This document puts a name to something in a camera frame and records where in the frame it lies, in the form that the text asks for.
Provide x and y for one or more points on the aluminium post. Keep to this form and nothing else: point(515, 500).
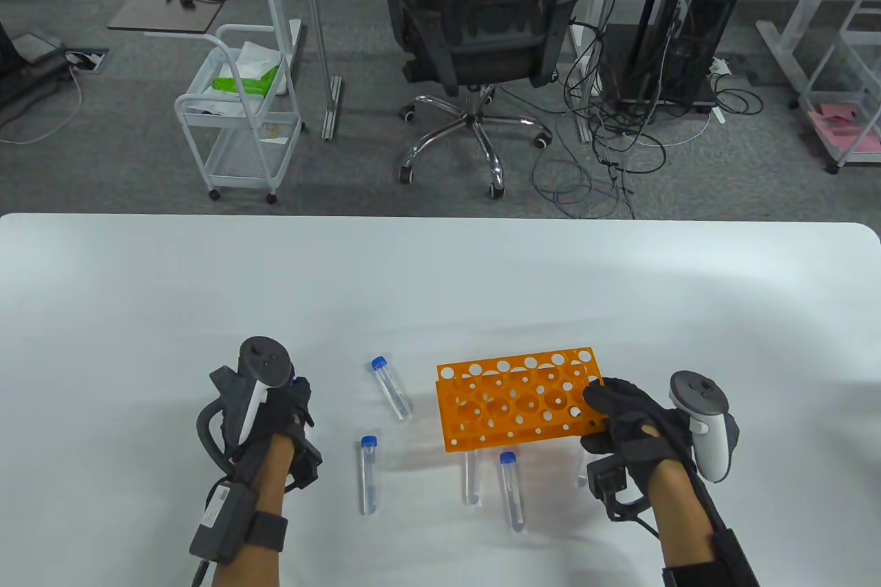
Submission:
point(332, 109)

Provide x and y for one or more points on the person's right forearm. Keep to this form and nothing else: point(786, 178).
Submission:
point(678, 532)

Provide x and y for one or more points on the person's right hand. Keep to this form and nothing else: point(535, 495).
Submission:
point(633, 422)

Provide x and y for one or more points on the floor socket box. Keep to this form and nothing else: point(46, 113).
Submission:
point(86, 59)

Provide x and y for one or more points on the white desk leg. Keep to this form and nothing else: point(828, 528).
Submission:
point(781, 43)
point(586, 129)

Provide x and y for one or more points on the white rolling cart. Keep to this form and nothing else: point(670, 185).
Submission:
point(241, 160)

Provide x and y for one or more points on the white power strip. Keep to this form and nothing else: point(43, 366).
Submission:
point(719, 66)

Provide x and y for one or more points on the black forearm battery pack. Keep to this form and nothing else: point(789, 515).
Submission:
point(740, 566)
point(220, 525)

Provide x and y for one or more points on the black office chair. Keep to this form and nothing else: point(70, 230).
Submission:
point(482, 29)

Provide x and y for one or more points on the orange test tube rack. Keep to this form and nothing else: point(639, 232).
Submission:
point(475, 408)

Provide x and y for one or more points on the white cloth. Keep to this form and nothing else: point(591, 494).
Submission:
point(258, 57)

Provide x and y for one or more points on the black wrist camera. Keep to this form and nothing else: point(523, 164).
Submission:
point(310, 466)
point(606, 477)

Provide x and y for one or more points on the black computer tower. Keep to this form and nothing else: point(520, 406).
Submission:
point(688, 29)

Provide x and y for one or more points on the pink sheets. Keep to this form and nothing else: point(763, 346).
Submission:
point(846, 133)

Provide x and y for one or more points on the person's left hand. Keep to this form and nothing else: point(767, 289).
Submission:
point(282, 408)

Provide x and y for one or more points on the grey and white controller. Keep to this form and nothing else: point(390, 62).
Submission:
point(712, 449)
point(265, 360)

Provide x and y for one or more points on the green packet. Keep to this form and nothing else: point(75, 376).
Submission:
point(241, 84)

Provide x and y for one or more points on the person's left forearm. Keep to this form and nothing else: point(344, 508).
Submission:
point(268, 477)

